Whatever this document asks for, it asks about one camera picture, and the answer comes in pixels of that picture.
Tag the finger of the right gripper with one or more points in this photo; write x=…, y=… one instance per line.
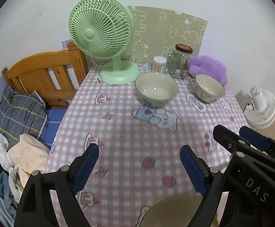
x=232, y=142
x=261, y=142

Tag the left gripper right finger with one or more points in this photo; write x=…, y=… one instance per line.
x=207, y=181

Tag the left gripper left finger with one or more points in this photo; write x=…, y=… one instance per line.
x=36, y=208

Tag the floral ceramic bowl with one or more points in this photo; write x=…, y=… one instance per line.
x=156, y=90
x=177, y=210
x=208, y=89

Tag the white floor fan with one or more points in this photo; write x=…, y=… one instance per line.
x=260, y=111

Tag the peach cloth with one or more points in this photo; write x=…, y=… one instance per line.
x=28, y=155

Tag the pink checkered tablecloth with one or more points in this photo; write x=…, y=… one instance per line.
x=138, y=162

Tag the white plastic bag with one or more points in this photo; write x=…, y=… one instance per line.
x=5, y=160

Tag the purple plush toy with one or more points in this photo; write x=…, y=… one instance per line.
x=208, y=66

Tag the glass jar with lid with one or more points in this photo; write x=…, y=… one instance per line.
x=178, y=61

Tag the blue bed sheet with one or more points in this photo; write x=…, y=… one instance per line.
x=55, y=117

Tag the grey plaid pillow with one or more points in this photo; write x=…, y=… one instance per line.
x=22, y=113

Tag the cotton swab container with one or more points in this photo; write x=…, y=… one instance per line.
x=159, y=64

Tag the green desk fan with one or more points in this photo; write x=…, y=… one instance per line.
x=103, y=29

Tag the green patterned wall mat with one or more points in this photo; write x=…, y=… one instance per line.
x=157, y=31

